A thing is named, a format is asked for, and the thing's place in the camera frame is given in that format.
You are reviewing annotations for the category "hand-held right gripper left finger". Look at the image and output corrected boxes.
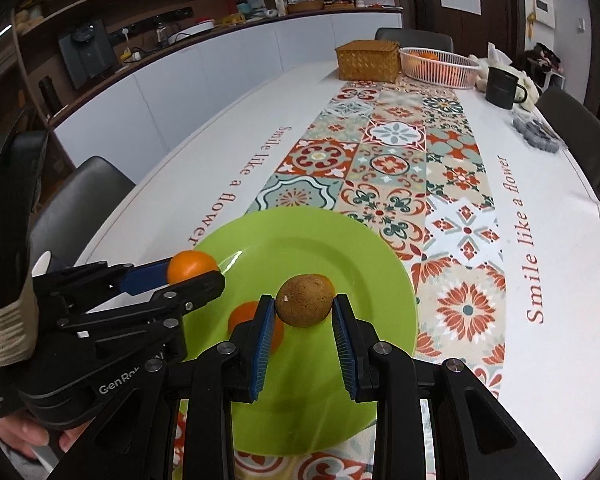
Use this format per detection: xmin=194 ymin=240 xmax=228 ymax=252
xmin=47 ymin=294 xmax=277 ymax=480

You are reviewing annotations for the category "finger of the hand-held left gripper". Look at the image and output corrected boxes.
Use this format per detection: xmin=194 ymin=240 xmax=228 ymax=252
xmin=32 ymin=257 xmax=174 ymax=307
xmin=59 ymin=270 xmax=227 ymax=347

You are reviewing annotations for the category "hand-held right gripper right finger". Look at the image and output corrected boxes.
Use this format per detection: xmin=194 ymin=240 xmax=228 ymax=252
xmin=330 ymin=294 xmax=563 ymax=480

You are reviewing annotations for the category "small orange tangerine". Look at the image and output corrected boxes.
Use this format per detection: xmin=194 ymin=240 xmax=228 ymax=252
xmin=166 ymin=251 xmax=220 ymax=285
xmin=228 ymin=301 xmax=285 ymax=354

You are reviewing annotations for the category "brown kiwi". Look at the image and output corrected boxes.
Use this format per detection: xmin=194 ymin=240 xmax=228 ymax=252
xmin=275 ymin=274 xmax=337 ymax=328

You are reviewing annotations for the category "green plate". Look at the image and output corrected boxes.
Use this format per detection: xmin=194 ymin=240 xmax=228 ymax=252
xmin=177 ymin=208 xmax=419 ymax=457

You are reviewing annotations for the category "person's left hand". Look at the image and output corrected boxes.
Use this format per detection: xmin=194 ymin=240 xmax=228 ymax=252
xmin=0 ymin=406 xmax=88 ymax=461

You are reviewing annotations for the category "dark leather chair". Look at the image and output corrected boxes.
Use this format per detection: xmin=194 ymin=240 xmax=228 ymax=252
xmin=27 ymin=156 xmax=137 ymax=272
xmin=535 ymin=87 xmax=600 ymax=187

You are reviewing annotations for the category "black thermos bottle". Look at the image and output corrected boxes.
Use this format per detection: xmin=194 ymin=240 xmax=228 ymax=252
xmin=39 ymin=77 xmax=64 ymax=116

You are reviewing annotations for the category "black speaker box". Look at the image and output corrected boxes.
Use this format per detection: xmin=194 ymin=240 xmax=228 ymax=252
xmin=58 ymin=20 xmax=117 ymax=89

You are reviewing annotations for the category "patterned tile-print tablecloth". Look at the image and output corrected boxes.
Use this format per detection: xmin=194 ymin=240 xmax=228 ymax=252
xmin=82 ymin=55 xmax=600 ymax=480

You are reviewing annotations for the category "white round cooker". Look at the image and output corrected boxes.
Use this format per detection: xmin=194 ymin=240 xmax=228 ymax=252
xmin=172 ymin=19 xmax=216 ymax=44

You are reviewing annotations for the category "woven yellow basket box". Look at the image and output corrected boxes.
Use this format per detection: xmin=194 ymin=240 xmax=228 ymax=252
xmin=335 ymin=40 xmax=401 ymax=82

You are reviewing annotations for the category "white plastic fruit basket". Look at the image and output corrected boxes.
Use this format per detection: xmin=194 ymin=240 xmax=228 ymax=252
xmin=399 ymin=47 xmax=481 ymax=90

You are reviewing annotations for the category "black mug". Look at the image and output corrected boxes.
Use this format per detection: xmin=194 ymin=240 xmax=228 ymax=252
xmin=484 ymin=66 xmax=529 ymax=110

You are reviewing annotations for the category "dark bag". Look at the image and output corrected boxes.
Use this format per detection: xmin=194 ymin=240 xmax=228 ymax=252
xmin=510 ymin=42 xmax=566 ymax=76

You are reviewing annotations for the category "white wall panel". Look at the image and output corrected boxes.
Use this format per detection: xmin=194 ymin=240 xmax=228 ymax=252
xmin=532 ymin=0 xmax=556 ymax=26

